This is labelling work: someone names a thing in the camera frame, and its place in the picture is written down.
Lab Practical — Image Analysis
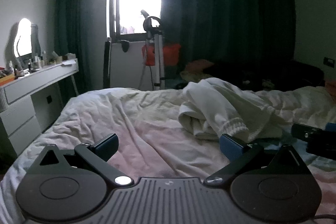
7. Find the black upright panel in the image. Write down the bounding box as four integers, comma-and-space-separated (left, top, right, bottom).
103, 40, 112, 88

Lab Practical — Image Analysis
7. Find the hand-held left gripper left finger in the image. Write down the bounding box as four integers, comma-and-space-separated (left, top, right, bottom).
29, 133, 133, 188

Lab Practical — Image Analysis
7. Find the silver camera tripod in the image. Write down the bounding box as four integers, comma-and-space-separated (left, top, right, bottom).
140, 10, 166, 91

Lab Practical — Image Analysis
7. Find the white knit sweater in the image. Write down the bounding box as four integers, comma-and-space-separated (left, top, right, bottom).
178, 77, 282, 141

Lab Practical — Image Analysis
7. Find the pink yellow cloth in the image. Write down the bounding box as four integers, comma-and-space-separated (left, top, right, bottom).
180, 59, 215, 78

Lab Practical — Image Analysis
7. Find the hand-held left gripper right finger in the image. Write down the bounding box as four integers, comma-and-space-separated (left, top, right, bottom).
204, 134, 313, 186

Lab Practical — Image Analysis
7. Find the curved table mirror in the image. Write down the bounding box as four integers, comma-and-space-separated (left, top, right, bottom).
14, 18, 33, 59

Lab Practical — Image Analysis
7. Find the narrow dark green curtain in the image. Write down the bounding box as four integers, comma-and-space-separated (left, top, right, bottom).
54, 0, 116, 96

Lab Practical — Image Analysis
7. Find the group of cosmetics bottles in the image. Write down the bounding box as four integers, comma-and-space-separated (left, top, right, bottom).
0, 49, 76, 78

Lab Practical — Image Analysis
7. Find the white dressing table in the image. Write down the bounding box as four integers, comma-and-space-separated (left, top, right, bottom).
0, 58, 79, 159

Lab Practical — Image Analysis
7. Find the wide dark green curtain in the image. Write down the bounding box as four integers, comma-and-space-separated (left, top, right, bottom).
160, 0, 298, 79

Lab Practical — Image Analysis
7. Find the pale crumpled bed cover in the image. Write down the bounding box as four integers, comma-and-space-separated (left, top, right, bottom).
0, 85, 336, 224

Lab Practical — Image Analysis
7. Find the red bag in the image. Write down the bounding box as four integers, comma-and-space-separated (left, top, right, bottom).
142, 43, 181, 67

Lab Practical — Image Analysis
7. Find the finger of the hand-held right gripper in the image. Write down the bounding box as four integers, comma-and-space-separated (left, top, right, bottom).
307, 139, 336, 159
291, 122, 336, 144

